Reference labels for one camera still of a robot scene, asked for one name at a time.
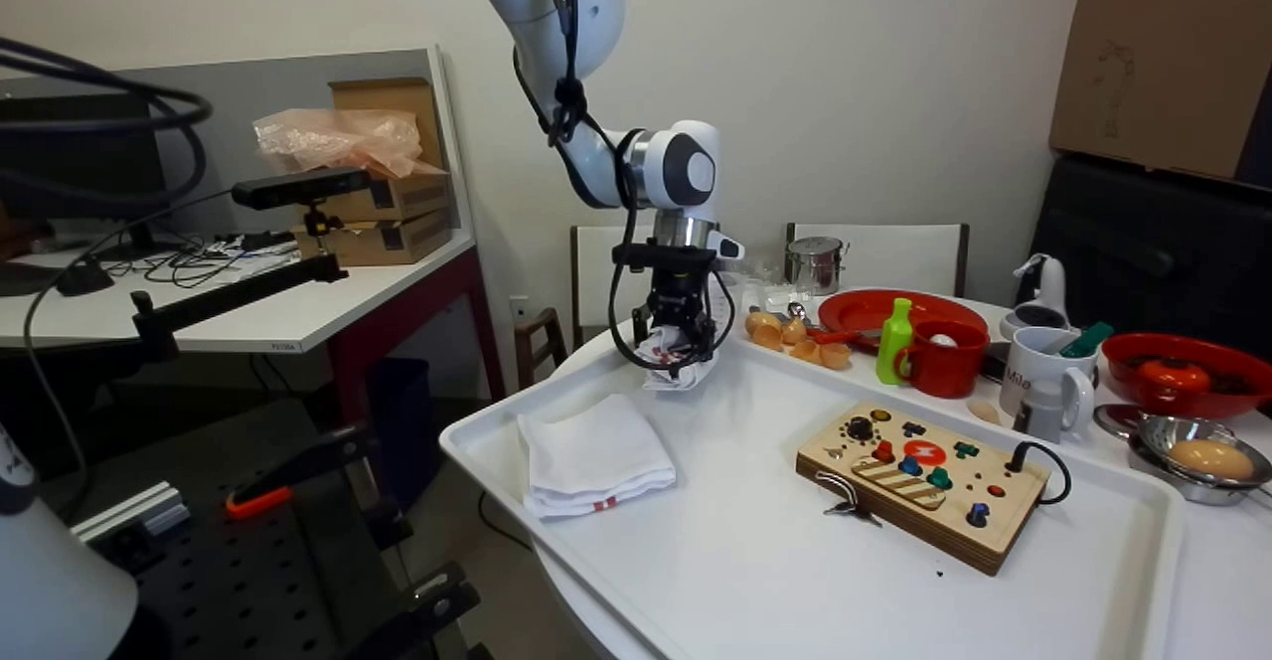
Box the white and red towel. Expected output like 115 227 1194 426
636 326 719 392
517 394 679 521

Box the aluminium profile bar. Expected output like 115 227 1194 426
71 480 191 546

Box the folded white and red towel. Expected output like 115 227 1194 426
517 394 679 521

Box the metal strainer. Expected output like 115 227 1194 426
1127 414 1272 508

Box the large white tray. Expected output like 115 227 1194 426
439 326 1187 660

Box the cardboard sheet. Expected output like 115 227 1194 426
1048 0 1272 185

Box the green plastic bottle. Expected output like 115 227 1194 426
875 297 916 387

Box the tangle of black cables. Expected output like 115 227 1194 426
103 231 301 290

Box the camera on mount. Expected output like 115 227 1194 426
131 166 375 364

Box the clear glass cup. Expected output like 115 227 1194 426
739 260 818 319

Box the teal plastic tool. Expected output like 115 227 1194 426
1057 321 1116 360

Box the wooden busy board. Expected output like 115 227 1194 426
795 401 1052 578

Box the white jug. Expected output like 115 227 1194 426
998 252 1070 342

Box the black clamp with orange tip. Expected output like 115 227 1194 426
223 423 377 523

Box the grey divider panel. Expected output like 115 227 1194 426
0 44 474 240

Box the black cable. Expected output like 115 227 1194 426
0 36 214 226
1006 439 1073 506

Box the red mug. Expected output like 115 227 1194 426
893 320 992 400

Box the black case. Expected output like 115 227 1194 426
1022 152 1272 345

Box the stack of cardboard boxes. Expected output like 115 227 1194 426
292 77 456 267

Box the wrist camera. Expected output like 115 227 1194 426
611 241 723 274

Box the wooden stool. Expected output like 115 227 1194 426
513 306 570 392

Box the metal pot with lid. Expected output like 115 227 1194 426
784 236 849 296

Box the monitor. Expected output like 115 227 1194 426
0 92 171 299

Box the white mug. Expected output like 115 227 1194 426
998 326 1097 444

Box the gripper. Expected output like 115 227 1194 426
648 270 718 375

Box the red bowl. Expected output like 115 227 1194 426
1100 332 1272 420

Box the white desk with red legs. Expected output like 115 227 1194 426
0 227 507 434

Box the red plate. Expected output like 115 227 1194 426
817 288 991 353

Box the toy tomato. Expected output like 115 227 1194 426
1135 357 1214 399

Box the clear plastic bag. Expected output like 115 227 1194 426
251 107 450 180

